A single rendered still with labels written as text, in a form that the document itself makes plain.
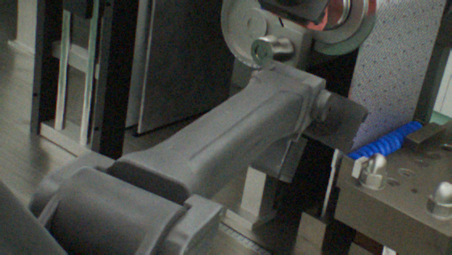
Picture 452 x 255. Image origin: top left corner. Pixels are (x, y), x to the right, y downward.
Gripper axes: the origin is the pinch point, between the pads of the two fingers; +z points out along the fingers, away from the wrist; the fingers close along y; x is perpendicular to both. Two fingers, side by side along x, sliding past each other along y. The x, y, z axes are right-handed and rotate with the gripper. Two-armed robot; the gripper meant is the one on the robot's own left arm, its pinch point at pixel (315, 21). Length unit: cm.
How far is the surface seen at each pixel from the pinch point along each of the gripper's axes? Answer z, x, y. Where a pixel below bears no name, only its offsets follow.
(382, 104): 20.1, -1.2, 5.8
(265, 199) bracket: 18.9, -22.4, -2.3
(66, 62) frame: 6.3, -19.5, -38.1
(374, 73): 11.9, 0.1, 5.7
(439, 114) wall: 286, 77, -73
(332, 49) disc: 5.5, -1.0, 1.3
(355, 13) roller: 1.2, 3.5, 3.7
